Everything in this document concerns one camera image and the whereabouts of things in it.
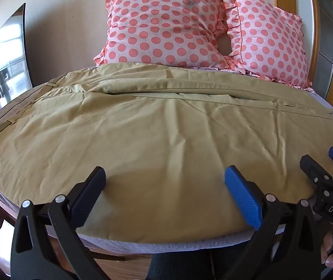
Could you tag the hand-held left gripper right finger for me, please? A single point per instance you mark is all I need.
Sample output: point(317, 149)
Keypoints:
point(242, 194)

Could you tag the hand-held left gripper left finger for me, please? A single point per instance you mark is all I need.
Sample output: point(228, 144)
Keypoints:
point(89, 194)

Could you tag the khaki pants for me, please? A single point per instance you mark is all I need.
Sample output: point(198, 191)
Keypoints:
point(154, 151)

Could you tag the person's right hand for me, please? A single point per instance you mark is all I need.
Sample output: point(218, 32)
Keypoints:
point(331, 258)

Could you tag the grey glass panel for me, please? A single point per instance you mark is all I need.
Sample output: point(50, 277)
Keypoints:
point(326, 35)

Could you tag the small pink polka-dot pillow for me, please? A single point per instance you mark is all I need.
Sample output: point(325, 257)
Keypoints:
point(267, 38)

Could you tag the large pink polka-dot pillow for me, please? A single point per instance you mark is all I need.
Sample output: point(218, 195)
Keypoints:
point(160, 26)

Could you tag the black-framed wall screen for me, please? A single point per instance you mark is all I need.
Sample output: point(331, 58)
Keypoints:
point(7, 64)

